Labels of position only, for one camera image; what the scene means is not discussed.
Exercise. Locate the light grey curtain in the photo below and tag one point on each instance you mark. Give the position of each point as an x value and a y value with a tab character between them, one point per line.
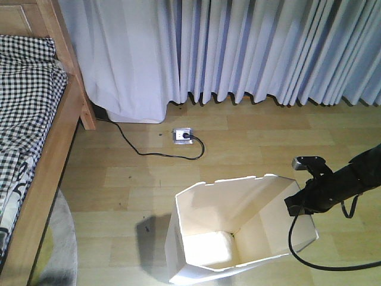
138	56

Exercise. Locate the wooden bed frame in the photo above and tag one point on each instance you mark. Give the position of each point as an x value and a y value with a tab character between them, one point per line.
42	19

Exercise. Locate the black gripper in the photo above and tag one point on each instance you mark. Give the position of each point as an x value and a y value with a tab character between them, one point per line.
324	190

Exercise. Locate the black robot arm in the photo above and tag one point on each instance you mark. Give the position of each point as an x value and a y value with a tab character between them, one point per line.
365	171

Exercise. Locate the white plastic trash bin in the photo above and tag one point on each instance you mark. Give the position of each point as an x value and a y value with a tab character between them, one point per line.
229	226

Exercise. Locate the silver floor power outlet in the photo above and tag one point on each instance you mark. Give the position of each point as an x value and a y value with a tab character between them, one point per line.
182	136

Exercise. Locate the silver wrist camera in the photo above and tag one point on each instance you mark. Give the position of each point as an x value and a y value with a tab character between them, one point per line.
306	162

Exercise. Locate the round grey rug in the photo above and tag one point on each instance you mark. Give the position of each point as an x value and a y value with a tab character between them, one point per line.
58	259

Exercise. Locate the black white checkered bedding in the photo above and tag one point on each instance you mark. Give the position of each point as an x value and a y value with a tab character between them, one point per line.
32	85

